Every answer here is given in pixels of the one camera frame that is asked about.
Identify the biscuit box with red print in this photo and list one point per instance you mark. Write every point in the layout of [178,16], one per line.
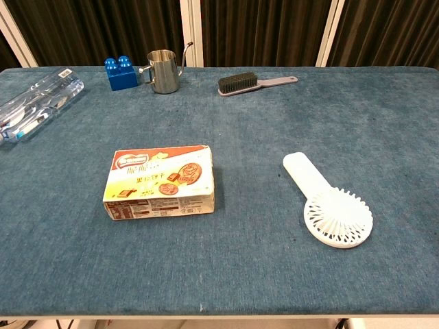
[161,185]

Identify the blue table cloth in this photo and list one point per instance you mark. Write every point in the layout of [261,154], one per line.
[219,240]

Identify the grey brush with black bristles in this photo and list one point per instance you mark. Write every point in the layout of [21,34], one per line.
[240,84]

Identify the stainless steel long-spout pitcher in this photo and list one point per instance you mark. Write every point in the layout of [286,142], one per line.
[164,72]

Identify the white handheld fan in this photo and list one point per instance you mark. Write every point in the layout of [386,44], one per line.
[329,205]

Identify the blue toy building block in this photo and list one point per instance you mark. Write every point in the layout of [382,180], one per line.
[120,75]

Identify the clear plastic water bottle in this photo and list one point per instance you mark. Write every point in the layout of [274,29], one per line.
[34,103]

